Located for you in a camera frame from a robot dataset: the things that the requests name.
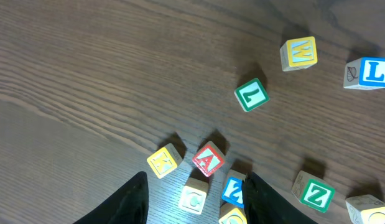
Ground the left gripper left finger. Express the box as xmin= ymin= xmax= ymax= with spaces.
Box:
xmin=75 ymin=171 xmax=149 ymax=224

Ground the green L block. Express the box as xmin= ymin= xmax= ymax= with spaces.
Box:
xmin=234 ymin=78 xmax=270 ymax=112

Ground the yellow block far left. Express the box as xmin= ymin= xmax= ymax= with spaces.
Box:
xmin=147 ymin=143 xmax=183 ymax=179

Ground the blue L block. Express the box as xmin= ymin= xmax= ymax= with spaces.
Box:
xmin=343 ymin=57 xmax=385 ymax=90

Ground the red A block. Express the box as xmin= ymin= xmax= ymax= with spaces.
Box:
xmin=192 ymin=141 xmax=225 ymax=177

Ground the yellow block bottom left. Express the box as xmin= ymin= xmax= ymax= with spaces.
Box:
xmin=218 ymin=203 xmax=247 ymax=224

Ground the blue 2 block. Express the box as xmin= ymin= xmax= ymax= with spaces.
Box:
xmin=221 ymin=169 xmax=246 ymax=208

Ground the yellow block centre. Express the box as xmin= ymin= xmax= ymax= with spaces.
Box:
xmin=345 ymin=194 xmax=385 ymax=224

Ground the plain yellow block top left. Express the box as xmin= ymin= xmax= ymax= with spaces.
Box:
xmin=280 ymin=36 xmax=318 ymax=72

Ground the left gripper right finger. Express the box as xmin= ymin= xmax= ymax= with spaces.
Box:
xmin=242 ymin=172 xmax=317 ymax=224

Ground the yellow C block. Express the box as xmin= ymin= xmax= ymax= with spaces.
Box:
xmin=179 ymin=177 xmax=209 ymax=215

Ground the green Z block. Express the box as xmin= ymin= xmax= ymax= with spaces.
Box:
xmin=291 ymin=170 xmax=335 ymax=213

